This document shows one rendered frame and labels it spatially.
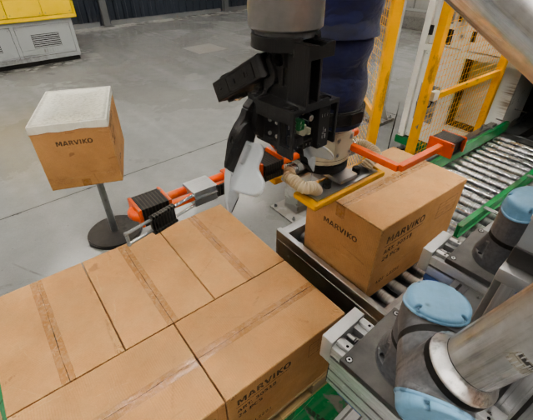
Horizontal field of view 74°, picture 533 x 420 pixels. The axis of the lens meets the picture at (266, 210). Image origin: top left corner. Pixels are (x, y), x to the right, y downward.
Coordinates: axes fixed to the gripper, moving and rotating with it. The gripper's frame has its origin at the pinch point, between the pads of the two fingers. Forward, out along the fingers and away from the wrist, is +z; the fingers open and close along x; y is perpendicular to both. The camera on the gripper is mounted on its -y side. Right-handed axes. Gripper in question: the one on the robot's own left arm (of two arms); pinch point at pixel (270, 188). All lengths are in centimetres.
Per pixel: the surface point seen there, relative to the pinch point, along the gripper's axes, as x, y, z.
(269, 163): 32, -36, 23
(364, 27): 55, -27, -11
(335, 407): 51, -8, 152
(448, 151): 82, -8, 25
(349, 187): 57, -24, 36
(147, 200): -2.9, -41.1, 22.4
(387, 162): 60, -15, 24
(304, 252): 68, -51, 91
